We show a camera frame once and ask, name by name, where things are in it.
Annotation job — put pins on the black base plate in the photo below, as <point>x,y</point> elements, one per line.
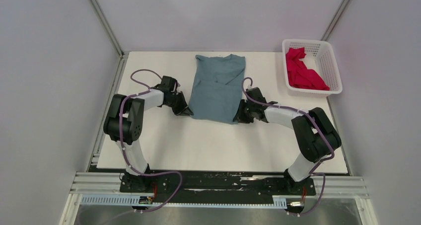
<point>194,186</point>

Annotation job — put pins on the corner metal post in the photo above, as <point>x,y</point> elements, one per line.
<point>106,26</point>
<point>335,19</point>

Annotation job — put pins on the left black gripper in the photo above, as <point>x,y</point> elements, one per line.
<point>185,110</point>

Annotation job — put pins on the right corner metal post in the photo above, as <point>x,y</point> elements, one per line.
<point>335,19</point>

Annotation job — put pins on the red t-shirt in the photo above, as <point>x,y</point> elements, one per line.
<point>299,75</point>

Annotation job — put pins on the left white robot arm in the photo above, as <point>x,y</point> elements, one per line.
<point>124,121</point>

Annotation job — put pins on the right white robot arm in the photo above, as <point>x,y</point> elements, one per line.
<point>315,134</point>

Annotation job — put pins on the left corner metal post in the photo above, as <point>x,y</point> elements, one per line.
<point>106,26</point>

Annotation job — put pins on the white plastic basket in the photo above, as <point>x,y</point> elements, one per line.
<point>319,57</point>

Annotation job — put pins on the slotted cable duct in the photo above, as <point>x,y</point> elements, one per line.
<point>139,201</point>

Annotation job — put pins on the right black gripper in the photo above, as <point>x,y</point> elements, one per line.
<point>240,117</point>

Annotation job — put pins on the teal blue t-shirt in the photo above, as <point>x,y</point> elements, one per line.
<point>216,91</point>

